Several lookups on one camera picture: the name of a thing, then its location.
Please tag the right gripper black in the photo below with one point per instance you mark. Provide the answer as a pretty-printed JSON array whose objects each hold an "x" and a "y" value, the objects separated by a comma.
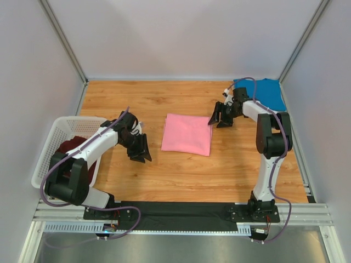
[{"x": 224, "y": 112}]

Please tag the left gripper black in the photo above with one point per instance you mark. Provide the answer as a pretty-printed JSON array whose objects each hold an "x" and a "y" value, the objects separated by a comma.
[{"x": 137, "y": 148}]

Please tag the pink t shirt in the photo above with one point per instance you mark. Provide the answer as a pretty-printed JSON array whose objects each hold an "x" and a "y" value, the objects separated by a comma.
[{"x": 187, "y": 134}]

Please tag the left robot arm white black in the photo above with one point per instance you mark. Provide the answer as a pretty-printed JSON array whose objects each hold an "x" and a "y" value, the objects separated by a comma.
[{"x": 67, "y": 178}]

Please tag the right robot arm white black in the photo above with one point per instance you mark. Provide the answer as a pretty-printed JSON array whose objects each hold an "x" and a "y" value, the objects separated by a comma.
[{"x": 273, "y": 142}]

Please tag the blue folded t shirt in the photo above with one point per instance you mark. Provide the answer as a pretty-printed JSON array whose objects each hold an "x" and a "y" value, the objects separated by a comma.
[{"x": 268, "y": 92}]

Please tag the dark red t shirt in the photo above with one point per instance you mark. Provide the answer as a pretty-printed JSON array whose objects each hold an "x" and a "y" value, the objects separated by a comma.
[{"x": 70, "y": 145}]

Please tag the white plastic laundry basket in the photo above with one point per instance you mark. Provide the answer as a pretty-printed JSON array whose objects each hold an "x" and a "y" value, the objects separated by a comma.
[{"x": 63, "y": 129}]

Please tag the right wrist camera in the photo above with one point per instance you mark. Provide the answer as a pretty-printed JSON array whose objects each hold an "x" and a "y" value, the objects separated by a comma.
[{"x": 228, "y": 98}]

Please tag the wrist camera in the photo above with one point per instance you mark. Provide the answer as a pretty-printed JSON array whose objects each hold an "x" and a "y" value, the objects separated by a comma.
[
  {"x": 228, "y": 98},
  {"x": 137, "y": 128}
]

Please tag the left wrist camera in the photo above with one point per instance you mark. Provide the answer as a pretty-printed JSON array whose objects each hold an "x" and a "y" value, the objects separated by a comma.
[{"x": 137, "y": 128}]

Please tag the aluminium front rail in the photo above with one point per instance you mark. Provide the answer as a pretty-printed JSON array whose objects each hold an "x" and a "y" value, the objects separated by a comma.
[{"x": 70, "y": 220}]

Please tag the right aluminium frame post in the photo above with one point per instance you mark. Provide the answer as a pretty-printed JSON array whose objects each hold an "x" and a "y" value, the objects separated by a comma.
[{"x": 322, "y": 6}]

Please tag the aluminium frame post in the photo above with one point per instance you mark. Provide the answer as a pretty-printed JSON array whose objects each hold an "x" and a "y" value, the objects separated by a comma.
[
  {"x": 322, "y": 6},
  {"x": 53, "y": 20}
]

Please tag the left aluminium frame post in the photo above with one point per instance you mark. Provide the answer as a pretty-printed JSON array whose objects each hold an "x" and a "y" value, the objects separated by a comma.
[{"x": 53, "y": 20}]

